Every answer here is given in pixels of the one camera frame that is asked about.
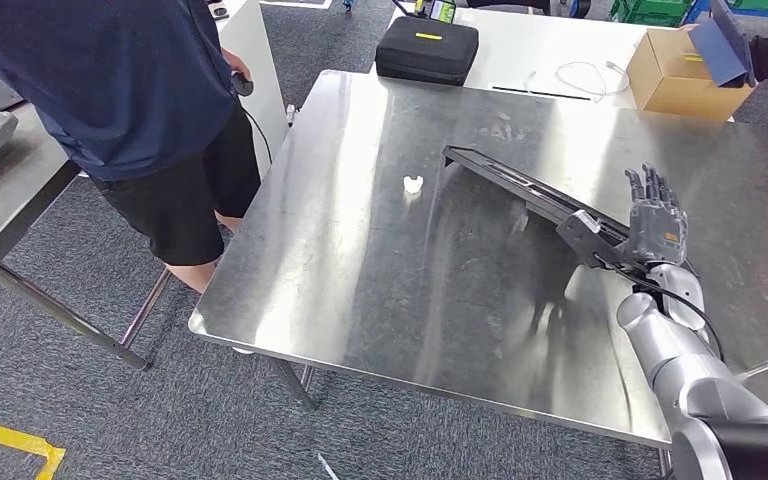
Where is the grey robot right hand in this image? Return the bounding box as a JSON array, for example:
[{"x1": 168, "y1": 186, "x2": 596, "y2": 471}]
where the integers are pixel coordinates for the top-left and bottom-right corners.
[{"x1": 619, "y1": 162, "x2": 690, "y2": 268}]

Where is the long black plastic panel part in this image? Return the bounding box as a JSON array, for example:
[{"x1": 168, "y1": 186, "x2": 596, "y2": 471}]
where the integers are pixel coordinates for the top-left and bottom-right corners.
[{"x1": 442, "y1": 145, "x2": 632, "y2": 250}]

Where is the steel workbench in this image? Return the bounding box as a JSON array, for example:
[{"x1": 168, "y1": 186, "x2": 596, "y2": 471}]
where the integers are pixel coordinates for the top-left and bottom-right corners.
[{"x1": 188, "y1": 69, "x2": 768, "y2": 480}]

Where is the cardboard box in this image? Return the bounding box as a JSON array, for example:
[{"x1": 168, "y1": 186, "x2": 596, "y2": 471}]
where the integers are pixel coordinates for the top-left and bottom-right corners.
[{"x1": 625, "y1": 25, "x2": 754, "y2": 123}]

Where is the small silver metal piece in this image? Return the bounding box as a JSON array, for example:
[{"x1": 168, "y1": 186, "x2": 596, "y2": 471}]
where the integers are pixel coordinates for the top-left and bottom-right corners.
[{"x1": 735, "y1": 360, "x2": 768, "y2": 386}]

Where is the blue folder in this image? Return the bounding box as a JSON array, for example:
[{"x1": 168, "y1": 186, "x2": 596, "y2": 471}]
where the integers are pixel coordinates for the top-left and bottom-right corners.
[{"x1": 687, "y1": 0, "x2": 758, "y2": 89}]

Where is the white table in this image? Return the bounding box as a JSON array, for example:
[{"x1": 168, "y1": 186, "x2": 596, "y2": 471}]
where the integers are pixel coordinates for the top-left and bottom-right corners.
[{"x1": 370, "y1": 6, "x2": 736, "y2": 124}]

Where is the black chair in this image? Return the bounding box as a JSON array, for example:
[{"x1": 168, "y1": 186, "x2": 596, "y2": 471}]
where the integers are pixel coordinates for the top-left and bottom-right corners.
[{"x1": 466, "y1": 0, "x2": 554, "y2": 16}]

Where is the black case with yellow label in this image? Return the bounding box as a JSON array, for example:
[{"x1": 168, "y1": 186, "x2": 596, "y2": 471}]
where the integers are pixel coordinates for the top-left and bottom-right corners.
[{"x1": 374, "y1": 15, "x2": 481, "y2": 87}]

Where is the small green-screen device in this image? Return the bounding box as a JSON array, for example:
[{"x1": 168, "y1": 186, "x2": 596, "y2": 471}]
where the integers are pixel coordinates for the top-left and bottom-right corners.
[{"x1": 417, "y1": 0, "x2": 458, "y2": 25}]

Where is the steel table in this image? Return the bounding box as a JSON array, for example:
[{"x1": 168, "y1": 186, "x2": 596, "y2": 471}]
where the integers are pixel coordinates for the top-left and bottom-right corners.
[{"x1": 0, "y1": 99, "x2": 173, "y2": 372}]

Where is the yellow floor tape, loose end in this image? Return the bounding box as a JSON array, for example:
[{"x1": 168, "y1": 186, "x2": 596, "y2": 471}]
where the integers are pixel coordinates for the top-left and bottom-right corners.
[{"x1": 0, "y1": 413, "x2": 67, "y2": 480}]

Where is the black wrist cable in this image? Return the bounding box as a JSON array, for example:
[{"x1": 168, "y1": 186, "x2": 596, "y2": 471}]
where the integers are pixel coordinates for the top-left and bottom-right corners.
[{"x1": 592, "y1": 254, "x2": 726, "y2": 362}]

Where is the thin white cable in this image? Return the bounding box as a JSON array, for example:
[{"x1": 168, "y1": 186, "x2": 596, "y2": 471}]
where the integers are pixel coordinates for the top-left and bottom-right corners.
[{"x1": 526, "y1": 59, "x2": 632, "y2": 104}]

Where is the thin black cable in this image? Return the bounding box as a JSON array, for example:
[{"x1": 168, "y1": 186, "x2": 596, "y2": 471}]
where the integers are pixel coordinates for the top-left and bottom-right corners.
[{"x1": 243, "y1": 95, "x2": 274, "y2": 167}]

